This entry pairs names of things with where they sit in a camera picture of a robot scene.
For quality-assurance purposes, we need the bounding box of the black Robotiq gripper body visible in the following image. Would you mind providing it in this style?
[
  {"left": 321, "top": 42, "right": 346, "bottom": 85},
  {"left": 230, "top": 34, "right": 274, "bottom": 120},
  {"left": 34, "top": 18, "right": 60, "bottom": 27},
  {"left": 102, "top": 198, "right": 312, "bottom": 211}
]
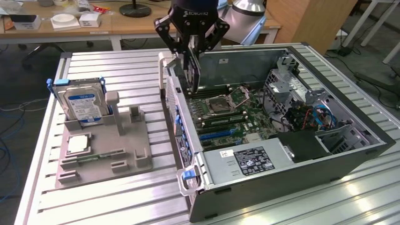
[{"left": 168, "top": 0, "right": 218, "bottom": 38}]

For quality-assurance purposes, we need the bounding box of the black lamp base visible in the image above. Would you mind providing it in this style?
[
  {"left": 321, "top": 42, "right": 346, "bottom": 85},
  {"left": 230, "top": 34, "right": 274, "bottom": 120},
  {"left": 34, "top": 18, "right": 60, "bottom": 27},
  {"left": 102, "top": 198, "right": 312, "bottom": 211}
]
[{"left": 118, "top": 0, "right": 152, "bottom": 17}]

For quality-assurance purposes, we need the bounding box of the small white box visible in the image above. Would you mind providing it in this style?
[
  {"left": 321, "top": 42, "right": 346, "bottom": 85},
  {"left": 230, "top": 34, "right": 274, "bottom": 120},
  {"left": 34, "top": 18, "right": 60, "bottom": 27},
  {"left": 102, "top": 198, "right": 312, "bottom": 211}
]
[{"left": 78, "top": 13, "right": 102, "bottom": 28}]

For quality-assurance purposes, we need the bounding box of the black RAM slot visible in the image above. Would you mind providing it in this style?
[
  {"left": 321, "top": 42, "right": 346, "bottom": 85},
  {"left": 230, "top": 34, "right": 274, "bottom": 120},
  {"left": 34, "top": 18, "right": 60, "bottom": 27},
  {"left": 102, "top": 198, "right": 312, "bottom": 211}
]
[
  {"left": 189, "top": 90, "right": 229, "bottom": 98},
  {"left": 200, "top": 85, "right": 228, "bottom": 92}
]

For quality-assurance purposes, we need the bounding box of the metal socket cover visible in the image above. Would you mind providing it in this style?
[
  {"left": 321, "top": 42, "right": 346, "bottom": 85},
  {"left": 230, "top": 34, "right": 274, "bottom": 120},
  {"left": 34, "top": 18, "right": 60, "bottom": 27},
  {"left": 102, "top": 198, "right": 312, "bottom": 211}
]
[{"left": 228, "top": 85, "right": 252, "bottom": 101}]

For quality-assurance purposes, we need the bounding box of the perforated metal disk bay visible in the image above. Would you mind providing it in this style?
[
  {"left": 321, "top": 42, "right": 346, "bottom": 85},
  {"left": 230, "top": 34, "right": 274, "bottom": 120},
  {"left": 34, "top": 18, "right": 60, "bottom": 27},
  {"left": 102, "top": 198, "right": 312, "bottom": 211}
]
[{"left": 264, "top": 67, "right": 313, "bottom": 118}]

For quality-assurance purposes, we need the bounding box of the white round holder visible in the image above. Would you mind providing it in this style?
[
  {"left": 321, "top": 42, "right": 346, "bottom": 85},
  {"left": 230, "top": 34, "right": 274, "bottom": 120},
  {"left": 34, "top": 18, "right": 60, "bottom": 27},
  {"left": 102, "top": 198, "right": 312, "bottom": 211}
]
[{"left": 49, "top": 13, "right": 81, "bottom": 31}]

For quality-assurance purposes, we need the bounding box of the CPU socket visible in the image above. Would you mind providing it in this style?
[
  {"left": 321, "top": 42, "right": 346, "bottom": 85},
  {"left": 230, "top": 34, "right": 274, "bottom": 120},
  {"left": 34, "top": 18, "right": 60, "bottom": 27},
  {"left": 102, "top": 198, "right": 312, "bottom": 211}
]
[{"left": 204, "top": 96, "right": 233, "bottom": 115}]

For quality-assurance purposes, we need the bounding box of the green motherboard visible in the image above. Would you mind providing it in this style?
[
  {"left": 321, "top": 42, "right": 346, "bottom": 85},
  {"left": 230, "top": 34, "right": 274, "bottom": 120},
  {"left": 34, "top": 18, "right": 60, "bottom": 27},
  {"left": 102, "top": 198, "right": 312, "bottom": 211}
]
[{"left": 185, "top": 83, "right": 281, "bottom": 152}]

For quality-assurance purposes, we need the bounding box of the green RAM stick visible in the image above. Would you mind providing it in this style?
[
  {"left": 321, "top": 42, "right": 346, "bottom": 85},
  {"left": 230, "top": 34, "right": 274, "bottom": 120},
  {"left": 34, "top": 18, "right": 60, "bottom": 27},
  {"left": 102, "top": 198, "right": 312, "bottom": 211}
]
[
  {"left": 201, "top": 114, "right": 246, "bottom": 126},
  {"left": 76, "top": 151, "right": 121, "bottom": 164}
]

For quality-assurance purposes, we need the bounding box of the silver hard disk blue label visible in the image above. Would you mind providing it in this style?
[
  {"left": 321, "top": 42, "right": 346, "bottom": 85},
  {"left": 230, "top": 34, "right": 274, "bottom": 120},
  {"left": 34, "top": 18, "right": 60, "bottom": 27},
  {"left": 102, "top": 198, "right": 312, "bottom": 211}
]
[{"left": 50, "top": 79, "right": 105, "bottom": 127}]

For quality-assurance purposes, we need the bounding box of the long PCIe expansion slot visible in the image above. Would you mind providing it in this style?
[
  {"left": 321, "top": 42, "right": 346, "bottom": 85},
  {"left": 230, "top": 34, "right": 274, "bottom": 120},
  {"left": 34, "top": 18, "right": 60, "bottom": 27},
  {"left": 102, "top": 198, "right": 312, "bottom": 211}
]
[
  {"left": 200, "top": 130, "right": 237, "bottom": 142},
  {"left": 200, "top": 124, "right": 242, "bottom": 133}
]

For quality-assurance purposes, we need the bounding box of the white box black lid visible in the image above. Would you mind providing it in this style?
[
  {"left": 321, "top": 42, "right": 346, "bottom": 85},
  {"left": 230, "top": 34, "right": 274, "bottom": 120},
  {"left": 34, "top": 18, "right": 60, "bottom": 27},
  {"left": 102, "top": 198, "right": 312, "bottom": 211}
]
[{"left": 9, "top": 14, "right": 42, "bottom": 30}]

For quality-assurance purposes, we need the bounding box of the grey parts rack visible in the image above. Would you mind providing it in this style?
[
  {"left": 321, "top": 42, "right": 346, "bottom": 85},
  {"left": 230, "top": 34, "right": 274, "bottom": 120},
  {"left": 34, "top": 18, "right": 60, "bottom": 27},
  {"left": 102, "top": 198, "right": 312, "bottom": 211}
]
[{"left": 54, "top": 91, "right": 153, "bottom": 189}]

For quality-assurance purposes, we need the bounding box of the black fan shroud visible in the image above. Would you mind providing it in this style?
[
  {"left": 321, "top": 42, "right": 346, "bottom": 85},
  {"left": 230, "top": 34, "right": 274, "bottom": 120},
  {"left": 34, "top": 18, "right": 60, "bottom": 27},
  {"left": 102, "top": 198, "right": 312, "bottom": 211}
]
[{"left": 277, "top": 131, "right": 333, "bottom": 164}]

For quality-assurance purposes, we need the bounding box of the silver CPU chip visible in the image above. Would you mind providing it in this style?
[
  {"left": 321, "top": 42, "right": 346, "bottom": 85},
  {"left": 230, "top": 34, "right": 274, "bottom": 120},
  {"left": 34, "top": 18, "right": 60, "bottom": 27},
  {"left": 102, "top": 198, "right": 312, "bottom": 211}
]
[{"left": 66, "top": 135, "right": 90, "bottom": 154}]

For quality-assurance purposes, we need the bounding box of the grey power supply unit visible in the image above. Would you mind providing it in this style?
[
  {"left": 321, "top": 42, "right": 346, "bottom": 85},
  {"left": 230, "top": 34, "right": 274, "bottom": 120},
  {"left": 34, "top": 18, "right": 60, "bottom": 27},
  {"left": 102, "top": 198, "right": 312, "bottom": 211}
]
[{"left": 200, "top": 138, "right": 296, "bottom": 186}]

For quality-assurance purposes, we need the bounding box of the grey metal disk bay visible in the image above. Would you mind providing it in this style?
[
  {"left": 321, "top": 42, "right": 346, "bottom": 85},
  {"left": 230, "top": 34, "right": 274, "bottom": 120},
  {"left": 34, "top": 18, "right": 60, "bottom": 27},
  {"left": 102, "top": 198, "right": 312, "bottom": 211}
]
[{"left": 314, "top": 124, "right": 372, "bottom": 155}]

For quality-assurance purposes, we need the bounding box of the black open PC case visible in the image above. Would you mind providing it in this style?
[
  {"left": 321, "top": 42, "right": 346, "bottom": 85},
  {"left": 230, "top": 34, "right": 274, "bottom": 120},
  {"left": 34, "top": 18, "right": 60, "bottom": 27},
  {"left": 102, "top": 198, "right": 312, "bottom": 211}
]
[{"left": 157, "top": 45, "right": 397, "bottom": 223}]

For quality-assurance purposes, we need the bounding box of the grey case handle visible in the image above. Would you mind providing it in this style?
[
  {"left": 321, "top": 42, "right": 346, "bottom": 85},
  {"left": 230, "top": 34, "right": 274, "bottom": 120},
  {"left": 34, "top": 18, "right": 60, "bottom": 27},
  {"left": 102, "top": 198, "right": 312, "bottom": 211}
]
[
  {"left": 157, "top": 52, "right": 176, "bottom": 91},
  {"left": 176, "top": 164, "right": 205, "bottom": 196}
]

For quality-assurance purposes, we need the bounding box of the wooden desk white frame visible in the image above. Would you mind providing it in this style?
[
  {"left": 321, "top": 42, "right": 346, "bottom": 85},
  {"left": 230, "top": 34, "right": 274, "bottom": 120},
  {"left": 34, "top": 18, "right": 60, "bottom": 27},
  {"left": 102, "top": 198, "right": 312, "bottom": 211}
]
[{"left": 0, "top": 0, "right": 281, "bottom": 51}]

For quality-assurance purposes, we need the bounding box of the blue SATA wire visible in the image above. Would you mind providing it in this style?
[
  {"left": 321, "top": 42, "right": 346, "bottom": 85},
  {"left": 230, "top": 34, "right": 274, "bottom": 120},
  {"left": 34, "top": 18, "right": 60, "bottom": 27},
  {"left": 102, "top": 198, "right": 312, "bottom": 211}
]
[{"left": 312, "top": 104, "right": 337, "bottom": 131}]

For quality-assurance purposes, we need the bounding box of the white table frame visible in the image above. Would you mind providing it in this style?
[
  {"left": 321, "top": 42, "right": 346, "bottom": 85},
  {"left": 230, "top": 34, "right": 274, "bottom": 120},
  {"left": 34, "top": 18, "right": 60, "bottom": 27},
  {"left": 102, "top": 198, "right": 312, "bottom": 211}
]
[{"left": 341, "top": 0, "right": 400, "bottom": 64}]

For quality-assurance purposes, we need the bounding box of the blue floor cable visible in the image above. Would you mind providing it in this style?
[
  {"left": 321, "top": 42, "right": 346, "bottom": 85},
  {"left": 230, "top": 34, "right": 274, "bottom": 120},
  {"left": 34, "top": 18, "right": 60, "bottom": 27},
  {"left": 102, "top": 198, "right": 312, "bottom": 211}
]
[{"left": 0, "top": 110, "right": 28, "bottom": 204}]

